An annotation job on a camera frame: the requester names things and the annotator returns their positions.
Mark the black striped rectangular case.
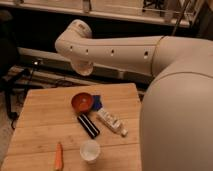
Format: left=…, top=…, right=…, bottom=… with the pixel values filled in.
left=77, top=114, right=100, bottom=139

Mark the metal pole stand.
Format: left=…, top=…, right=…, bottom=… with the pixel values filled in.
left=171, top=0, right=191, bottom=26

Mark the blue cloth piece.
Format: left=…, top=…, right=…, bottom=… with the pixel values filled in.
left=92, top=95, right=103, bottom=111

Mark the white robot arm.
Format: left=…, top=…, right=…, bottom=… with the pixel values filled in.
left=55, top=19, right=213, bottom=171

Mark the orange carrot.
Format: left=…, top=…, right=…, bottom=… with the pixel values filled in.
left=54, top=142, right=63, bottom=171

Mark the red ceramic bowl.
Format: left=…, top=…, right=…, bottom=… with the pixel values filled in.
left=71, top=92, right=94, bottom=113

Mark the black office chair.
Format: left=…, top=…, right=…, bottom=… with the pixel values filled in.
left=0, top=10, right=30, bottom=129

